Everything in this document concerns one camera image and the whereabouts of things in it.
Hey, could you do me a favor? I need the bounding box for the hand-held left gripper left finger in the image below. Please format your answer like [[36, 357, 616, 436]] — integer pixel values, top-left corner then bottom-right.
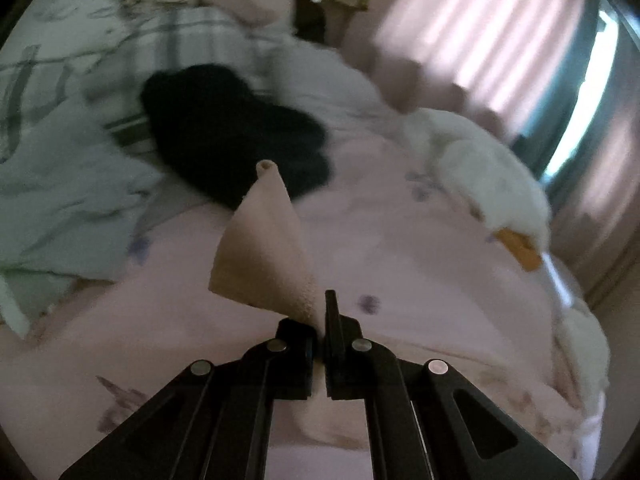
[[59, 318, 317, 480]]

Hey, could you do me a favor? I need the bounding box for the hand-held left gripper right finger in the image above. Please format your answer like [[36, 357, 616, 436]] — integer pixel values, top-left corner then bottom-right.
[[323, 289, 577, 480]]

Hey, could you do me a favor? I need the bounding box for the beige pink sock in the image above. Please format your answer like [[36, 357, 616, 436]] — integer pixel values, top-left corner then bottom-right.
[[208, 159, 321, 330]]

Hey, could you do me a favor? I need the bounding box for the black clothes pile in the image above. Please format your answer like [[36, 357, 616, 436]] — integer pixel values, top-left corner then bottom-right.
[[141, 63, 332, 212]]

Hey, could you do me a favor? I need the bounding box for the pink printed bed sheet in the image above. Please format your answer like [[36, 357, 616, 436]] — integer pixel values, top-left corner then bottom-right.
[[0, 35, 612, 480]]

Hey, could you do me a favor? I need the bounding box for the white goose plush toy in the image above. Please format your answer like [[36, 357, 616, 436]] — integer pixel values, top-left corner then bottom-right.
[[402, 108, 551, 271]]

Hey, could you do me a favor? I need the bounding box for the small white plush toy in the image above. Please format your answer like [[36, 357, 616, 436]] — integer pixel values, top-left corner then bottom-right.
[[554, 297, 612, 411]]

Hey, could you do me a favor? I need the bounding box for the green white plaid duvet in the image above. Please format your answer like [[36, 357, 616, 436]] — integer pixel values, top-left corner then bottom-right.
[[0, 0, 283, 336]]

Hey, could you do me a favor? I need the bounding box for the pink curtain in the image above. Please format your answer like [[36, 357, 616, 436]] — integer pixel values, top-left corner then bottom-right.
[[345, 0, 640, 281]]

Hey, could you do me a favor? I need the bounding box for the window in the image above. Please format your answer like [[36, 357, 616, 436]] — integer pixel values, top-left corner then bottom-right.
[[520, 2, 628, 183]]

